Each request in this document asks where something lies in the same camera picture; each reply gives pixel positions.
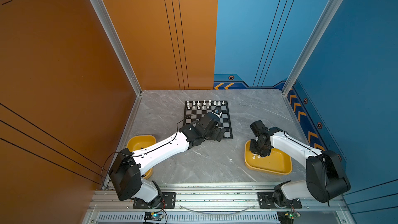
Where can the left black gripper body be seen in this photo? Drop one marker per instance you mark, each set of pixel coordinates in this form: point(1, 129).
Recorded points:
point(214, 135)

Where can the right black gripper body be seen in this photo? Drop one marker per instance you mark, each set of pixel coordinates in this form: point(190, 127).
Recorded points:
point(256, 148)

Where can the yellow tray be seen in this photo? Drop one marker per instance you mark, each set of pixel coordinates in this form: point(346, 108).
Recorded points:
point(140, 142)
point(277, 162)

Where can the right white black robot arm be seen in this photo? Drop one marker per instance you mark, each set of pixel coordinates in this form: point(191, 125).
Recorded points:
point(325, 175)

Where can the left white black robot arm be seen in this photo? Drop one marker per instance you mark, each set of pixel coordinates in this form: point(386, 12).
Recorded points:
point(126, 172)

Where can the right green circuit board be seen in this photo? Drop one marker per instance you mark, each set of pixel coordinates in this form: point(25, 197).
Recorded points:
point(288, 217)

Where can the green circuit board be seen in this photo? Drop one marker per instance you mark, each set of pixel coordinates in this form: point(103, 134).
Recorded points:
point(154, 217)
point(288, 217)

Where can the left green circuit board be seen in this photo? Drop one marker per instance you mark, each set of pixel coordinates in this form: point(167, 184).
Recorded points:
point(154, 217)

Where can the black white chessboard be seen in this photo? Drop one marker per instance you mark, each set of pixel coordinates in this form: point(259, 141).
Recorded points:
point(195, 110)

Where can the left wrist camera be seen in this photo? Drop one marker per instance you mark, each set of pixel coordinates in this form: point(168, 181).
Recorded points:
point(217, 111)

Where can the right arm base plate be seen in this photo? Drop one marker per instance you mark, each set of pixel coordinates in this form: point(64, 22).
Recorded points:
point(272, 199)

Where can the aluminium front frame rail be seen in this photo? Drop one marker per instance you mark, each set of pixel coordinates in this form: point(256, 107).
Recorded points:
point(215, 203)

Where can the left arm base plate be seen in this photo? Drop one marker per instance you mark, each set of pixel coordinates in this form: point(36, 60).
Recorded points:
point(165, 200)

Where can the right aluminium corner post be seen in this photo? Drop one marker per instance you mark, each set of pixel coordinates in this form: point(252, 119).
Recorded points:
point(323, 22)

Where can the aluminium corner post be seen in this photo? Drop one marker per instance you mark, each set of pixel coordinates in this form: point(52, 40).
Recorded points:
point(109, 28)
point(323, 22)

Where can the left aluminium corner post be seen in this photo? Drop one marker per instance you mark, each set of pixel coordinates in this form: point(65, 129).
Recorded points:
point(109, 28)

